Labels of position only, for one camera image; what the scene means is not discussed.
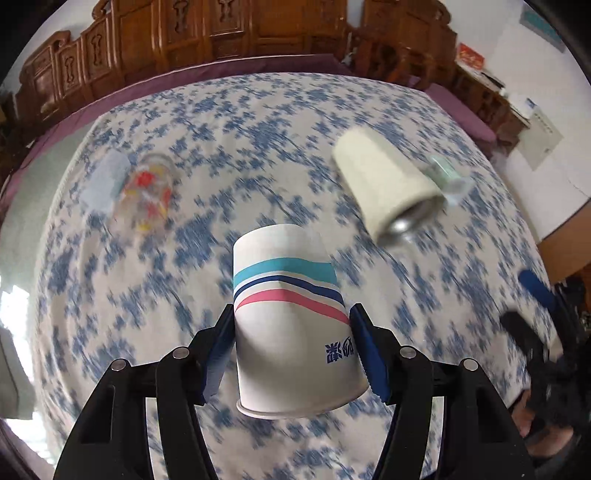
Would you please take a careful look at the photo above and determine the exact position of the clear glass with colourful print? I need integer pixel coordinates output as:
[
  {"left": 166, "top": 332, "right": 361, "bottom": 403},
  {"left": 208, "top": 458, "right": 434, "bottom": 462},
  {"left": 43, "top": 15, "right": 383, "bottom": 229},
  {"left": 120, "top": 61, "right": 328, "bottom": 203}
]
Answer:
[{"left": 109, "top": 153, "right": 176, "bottom": 240}]

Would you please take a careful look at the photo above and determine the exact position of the white electrical panel box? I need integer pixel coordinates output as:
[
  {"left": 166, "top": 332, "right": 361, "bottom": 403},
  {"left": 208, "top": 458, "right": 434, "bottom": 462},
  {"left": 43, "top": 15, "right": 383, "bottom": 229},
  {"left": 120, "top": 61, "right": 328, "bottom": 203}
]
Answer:
[{"left": 517, "top": 106, "right": 563, "bottom": 171}]

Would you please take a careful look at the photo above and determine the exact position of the purple armchair cushion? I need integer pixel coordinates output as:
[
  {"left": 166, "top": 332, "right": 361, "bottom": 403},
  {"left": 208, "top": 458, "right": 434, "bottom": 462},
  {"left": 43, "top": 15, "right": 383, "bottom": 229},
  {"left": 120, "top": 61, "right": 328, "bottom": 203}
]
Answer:
[{"left": 425, "top": 83, "right": 497, "bottom": 144}]

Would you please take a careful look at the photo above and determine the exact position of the blue floral tablecloth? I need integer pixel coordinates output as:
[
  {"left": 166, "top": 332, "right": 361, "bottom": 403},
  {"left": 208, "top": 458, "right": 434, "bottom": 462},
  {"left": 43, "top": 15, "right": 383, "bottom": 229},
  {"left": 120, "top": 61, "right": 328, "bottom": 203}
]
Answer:
[{"left": 33, "top": 73, "right": 556, "bottom": 479}]

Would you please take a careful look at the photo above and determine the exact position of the carved wooden sofa bench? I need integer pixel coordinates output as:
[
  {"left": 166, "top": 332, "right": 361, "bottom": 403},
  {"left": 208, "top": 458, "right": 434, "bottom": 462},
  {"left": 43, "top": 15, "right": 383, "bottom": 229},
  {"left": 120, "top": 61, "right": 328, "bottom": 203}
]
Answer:
[{"left": 16, "top": 0, "right": 346, "bottom": 128}]

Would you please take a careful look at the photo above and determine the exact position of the green wall panel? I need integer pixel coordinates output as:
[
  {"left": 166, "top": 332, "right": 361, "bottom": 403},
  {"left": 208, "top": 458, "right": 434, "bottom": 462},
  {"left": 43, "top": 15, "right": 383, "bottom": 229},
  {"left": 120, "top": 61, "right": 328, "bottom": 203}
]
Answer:
[{"left": 519, "top": 3, "right": 566, "bottom": 53}]

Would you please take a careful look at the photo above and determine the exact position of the person's right hand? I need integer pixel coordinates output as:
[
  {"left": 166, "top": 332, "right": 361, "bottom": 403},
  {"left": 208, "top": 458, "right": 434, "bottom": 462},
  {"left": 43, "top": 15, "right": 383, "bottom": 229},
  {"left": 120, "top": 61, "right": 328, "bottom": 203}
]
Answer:
[{"left": 511, "top": 389, "right": 574, "bottom": 460}]

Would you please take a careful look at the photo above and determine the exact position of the striped white paper cup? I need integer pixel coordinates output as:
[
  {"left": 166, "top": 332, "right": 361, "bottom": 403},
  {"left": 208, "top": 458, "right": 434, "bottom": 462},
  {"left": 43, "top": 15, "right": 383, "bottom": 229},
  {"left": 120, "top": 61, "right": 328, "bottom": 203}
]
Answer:
[{"left": 233, "top": 224, "right": 368, "bottom": 420}]

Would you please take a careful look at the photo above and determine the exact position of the wooden side table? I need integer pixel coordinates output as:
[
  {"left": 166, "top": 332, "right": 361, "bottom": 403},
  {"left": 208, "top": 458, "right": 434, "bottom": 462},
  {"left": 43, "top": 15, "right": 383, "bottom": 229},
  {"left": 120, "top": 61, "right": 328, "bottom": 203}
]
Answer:
[{"left": 452, "top": 64, "right": 530, "bottom": 152}]

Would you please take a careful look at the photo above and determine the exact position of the cream steel tumbler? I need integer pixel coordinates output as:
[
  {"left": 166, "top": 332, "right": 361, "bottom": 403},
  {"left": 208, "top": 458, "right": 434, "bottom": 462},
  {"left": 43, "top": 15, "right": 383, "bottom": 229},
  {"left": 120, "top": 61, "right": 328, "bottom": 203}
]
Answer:
[{"left": 332, "top": 127, "right": 446, "bottom": 245}]

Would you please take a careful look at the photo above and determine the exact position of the red gift box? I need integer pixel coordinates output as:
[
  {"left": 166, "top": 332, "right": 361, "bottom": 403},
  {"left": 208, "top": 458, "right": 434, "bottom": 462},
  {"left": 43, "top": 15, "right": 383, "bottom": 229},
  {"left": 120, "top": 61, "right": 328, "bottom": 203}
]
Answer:
[{"left": 456, "top": 43, "right": 485, "bottom": 71}]

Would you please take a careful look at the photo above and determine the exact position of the carved wooden armchair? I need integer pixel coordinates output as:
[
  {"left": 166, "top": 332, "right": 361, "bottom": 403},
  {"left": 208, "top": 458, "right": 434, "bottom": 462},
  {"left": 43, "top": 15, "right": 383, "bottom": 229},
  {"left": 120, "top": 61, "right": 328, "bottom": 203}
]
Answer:
[{"left": 352, "top": 0, "right": 457, "bottom": 90}]

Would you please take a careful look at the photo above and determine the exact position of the small pale green cup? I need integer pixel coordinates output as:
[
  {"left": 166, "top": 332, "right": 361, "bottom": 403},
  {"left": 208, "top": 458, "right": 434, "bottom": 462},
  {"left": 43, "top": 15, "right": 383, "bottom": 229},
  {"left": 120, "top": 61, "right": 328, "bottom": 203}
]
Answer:
[{"left": 424, "top": 155, "right": 474, "bottom": 205}]

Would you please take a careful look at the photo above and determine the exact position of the pale blue plastic cup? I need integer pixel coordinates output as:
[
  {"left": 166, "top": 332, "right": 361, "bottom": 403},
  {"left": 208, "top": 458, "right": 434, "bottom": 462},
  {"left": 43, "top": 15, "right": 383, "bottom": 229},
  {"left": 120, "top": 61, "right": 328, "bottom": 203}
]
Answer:
[{"left": 80, "top": 150, "right": 131, "bottom": 214}]

